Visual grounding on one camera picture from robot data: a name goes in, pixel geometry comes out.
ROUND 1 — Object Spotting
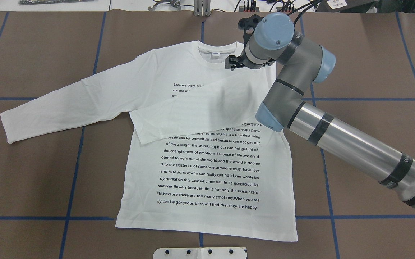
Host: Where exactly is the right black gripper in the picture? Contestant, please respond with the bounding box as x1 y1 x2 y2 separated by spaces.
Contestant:
224 50 275 71

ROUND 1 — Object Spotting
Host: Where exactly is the white long-sleeve printed shirt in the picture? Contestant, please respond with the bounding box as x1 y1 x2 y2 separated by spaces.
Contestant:
1 41 298 242

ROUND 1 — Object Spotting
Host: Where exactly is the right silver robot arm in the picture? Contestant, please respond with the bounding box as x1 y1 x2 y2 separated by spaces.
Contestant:
225 13 415 209

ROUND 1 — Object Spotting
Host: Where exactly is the upper black orange circuit module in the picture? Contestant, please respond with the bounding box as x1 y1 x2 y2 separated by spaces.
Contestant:
235 0 259 12

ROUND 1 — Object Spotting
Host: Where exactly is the black orange circuit module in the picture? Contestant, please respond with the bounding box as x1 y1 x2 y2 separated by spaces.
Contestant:
235 0 259 12
269 0 295 13

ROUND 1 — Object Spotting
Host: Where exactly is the lower black orange circuit module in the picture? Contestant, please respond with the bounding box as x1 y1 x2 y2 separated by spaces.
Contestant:
269 0 295 13

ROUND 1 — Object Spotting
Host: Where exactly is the white labelled black box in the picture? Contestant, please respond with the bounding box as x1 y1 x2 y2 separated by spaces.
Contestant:
316 0 377 13

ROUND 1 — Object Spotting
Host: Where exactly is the silver foil tray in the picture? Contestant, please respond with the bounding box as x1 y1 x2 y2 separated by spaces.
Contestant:
19 0 91 5

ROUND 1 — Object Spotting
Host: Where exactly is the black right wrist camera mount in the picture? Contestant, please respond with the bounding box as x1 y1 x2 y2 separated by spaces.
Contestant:
238 14 264 44

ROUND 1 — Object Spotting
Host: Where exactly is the aluminium frame post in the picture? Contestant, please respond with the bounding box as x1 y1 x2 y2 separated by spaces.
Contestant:
194 0 212 17

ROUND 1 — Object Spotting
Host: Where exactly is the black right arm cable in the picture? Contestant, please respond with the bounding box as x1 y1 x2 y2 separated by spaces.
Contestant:
288 0 323 26

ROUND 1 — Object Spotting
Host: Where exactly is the white camera stand base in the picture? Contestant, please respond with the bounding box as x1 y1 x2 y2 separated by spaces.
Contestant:
153 247 248 259

